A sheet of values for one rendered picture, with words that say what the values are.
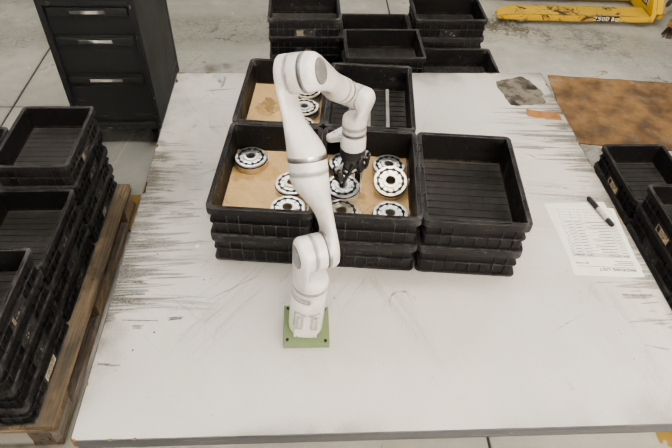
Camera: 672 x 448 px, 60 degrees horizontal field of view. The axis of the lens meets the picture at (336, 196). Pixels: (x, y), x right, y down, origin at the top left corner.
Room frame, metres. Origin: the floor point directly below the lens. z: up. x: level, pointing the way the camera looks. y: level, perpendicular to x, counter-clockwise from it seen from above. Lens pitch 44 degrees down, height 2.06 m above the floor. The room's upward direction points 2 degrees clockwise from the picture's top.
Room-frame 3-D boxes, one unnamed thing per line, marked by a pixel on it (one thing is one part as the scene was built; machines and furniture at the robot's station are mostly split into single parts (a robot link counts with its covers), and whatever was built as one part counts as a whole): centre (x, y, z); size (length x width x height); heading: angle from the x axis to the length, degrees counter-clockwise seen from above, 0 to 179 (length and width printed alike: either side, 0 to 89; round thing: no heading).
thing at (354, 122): (1.32, -0.05, 1.13); 0.09 x 0.07 x 0.15; 58
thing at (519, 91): (2.11, -0.77, 0.71); 0.22 x 0.19 x 0.01; 4
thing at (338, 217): (1.30, -0.10, 0.92); 0.40 x 0.30 x 0.02; 178
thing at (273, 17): (3.05, 0.21, 0.37); 0.40 x 0.30 x 0.45; 94
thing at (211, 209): (1.31, 0.20, 0.92); 0.40 x 0.30 x 0.02; 178
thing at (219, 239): (1.31, 0.20, 0.76); 0.40 x 0.30 x 0.12; 178
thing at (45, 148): (1.83, 1.18, 0.37); 0.40 x 0.30 x 0.45; 4
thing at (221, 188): (1.31, 0.20, 0.87); 0.40 x 0.30 x 0.11; 178
